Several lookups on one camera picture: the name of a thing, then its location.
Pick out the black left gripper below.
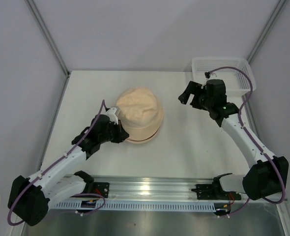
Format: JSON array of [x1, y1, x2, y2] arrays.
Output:
[[99, 119, 129, 144]]

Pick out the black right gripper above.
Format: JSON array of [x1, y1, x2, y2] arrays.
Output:
[[178, 81, 213, 111]]

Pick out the beige hat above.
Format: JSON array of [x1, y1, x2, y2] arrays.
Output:
[[116, 87, 164, 140]]

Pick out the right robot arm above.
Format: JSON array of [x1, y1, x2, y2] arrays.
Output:
[[178, 79, 289, 204]]

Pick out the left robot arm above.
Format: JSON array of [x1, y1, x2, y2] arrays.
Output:
[[7, 114, 129, 226]]

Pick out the white plastic basket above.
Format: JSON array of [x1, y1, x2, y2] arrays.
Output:
[[192, 57, 256, 97]]

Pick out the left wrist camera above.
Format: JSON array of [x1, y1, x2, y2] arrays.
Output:
[[105, 107, 120, 125]]

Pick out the aluminium mounting rail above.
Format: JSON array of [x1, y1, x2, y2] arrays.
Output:
[[58, 174, 290, 204]]

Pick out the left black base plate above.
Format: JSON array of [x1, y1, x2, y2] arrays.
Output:
[[85, 182, 110, 198]]

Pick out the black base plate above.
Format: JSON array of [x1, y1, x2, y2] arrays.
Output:
[[85, 182, 110, 198], [191, 184, 241, 201]]

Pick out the white slotted cable duct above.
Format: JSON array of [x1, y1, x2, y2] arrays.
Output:
[[53, 199, 216, 212]]

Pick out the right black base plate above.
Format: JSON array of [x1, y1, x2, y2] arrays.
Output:
[[191, 184, 241, 201]]

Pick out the right aluminium frame post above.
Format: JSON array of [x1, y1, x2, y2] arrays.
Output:
[[247, 0, 289, 64]]

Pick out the aluminium frame post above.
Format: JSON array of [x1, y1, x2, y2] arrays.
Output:
[[24, 0, 70, 76], [247, 0, 289, 64]]

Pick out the left aluminium frame post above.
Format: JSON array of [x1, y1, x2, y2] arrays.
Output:
[[24, 0, 70, 76]]

